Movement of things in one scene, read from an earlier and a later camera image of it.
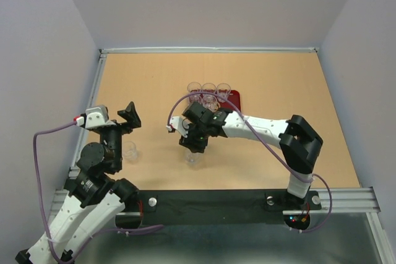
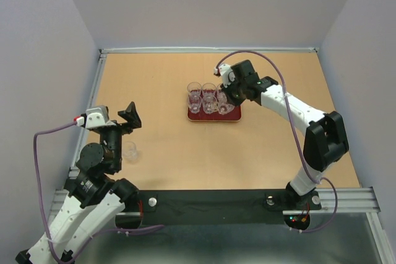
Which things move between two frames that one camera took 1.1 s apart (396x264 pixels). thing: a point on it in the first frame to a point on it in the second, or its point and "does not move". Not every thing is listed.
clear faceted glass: x=208 y=87 does not move
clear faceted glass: x=192 y=159 to x=224 y=107
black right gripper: x=190 y=143 to x=235 y=102
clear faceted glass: x=210 y=102 does not move
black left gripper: x=131 y=114 does not move
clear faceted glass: x=223 y=89 does not move
